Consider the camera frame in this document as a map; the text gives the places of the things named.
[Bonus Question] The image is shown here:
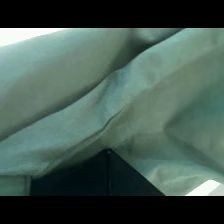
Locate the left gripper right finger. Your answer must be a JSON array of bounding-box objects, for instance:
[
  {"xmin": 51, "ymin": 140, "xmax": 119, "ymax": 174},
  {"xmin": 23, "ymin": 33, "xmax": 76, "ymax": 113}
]
[{"xmin": 108, "ymin": 148, "xmax": 166, "ymax": 197}]

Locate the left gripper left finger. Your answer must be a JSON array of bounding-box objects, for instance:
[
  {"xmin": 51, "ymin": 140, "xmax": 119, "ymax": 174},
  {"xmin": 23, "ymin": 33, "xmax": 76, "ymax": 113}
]
[{"xmin": 30, "ymin": 148, "xmax": 109, "ymax": 197}]

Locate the green shirt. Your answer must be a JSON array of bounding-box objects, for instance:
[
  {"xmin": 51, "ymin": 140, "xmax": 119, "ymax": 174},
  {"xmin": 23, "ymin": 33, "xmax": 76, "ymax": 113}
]
[{"xmin": 0, "ymin": 27, "xmax": 224, "ymax": 197}]

